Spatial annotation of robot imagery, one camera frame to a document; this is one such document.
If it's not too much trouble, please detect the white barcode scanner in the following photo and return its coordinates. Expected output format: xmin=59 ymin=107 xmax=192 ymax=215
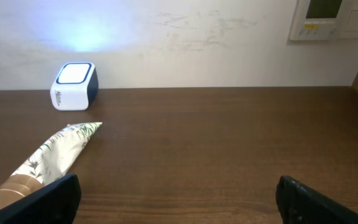
xmin=50 ymin=62 xmax=99 ymax=111

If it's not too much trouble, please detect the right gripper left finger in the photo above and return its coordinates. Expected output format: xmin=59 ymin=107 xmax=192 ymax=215
xmin=0 ymin=174 xmax=81 ymax=224

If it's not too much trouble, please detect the white leaf-print cream tube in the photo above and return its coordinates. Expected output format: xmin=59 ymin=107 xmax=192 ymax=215
xmin=0 ymin=122 xmax=102 ymax=209

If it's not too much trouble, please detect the white wall control panel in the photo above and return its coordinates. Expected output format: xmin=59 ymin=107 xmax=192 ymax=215
xmin=288 ymin=0 xmax=358 ymax=41

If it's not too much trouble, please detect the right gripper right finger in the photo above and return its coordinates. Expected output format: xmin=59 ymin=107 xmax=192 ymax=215
xmin=275 ymin=175 xmax=358 ymax=224

